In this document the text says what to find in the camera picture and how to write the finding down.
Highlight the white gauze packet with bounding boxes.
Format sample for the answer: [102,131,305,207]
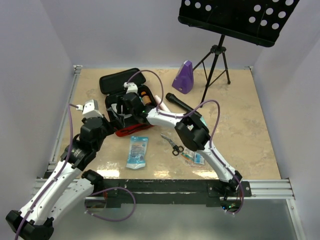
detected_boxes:
[107,103,125,123]

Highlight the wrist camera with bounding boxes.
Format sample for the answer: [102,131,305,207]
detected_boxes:
[75,99,103,119]
[123,82,138,94]

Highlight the black microphone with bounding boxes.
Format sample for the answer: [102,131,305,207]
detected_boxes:
[165,92,194,115]

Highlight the brown medicine bottle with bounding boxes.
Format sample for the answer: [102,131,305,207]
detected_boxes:
[140,91,152,106]

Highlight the black music stand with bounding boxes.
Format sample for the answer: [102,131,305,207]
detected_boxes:
[177,0,300,109]

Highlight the red black medicine case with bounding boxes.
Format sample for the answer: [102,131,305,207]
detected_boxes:
[99,68,157,137]

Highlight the black handled scissors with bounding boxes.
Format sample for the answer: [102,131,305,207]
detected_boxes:
[160,133,184,156]

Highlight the aluminium frame rail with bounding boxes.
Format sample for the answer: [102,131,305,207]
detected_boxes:
[18,65,83,240]

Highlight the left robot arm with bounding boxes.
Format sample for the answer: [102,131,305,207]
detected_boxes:
[5,115,115,240]

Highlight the purple metronome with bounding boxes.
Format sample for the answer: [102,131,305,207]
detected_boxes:
[171,60,194,95]

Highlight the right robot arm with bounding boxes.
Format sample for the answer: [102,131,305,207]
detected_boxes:
[122,92,244,197]

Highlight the bandage packets pile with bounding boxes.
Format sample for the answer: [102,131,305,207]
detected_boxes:
[181,148,205,165]

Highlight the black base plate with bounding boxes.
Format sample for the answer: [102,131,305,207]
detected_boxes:
[90,179,252,208]

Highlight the blue pouch packet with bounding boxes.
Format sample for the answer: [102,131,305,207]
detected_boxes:
[126,136,149,170]

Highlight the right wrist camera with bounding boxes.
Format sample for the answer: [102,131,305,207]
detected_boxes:
[123,82,138,94]

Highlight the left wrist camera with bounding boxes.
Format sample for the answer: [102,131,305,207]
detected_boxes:
[75,99,103,119]

